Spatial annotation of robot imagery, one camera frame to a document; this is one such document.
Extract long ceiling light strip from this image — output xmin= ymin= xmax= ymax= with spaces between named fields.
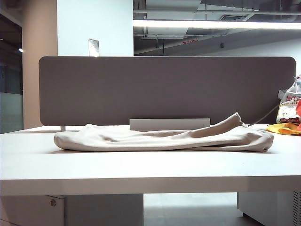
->
xmin=133 ymin=20 xmax=301 ymax=30

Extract printed plastic snack bag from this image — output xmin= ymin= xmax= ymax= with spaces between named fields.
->
xmin=276 ymin=74 xmax=301 ymax=125

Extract ceiling air vent grille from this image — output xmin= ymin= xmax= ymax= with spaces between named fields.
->
xmin=219 ymin=15 xmax=249 ymax=21

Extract beige T-shirt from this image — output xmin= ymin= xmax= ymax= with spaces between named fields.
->
xmin=54 ymin=112 xmax=275 ymax=153

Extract white cabinet with vent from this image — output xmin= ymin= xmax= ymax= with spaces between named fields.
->
xmin=237 ymin=192 xmax=301 ymax=226

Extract grey power cable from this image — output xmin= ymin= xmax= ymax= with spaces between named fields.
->
xmin=248 ymin=103 xmax=280 ymax=127

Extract yellow cloth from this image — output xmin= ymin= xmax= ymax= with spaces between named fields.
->
xmin=267 ymin=122 xmax=301 ymax=137

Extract metal wall plate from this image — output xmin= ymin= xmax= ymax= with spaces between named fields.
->
xmin=88 ymin=38 xmax=100 ymax=57

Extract white drawer cabinet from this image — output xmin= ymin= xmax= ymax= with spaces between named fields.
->
xmin=0 ymin=194 xmax=144 ymax=226

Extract grey fabric desk divider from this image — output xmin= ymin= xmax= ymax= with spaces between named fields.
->
xmin=39 ymin=56 xmax=296 ymax=127

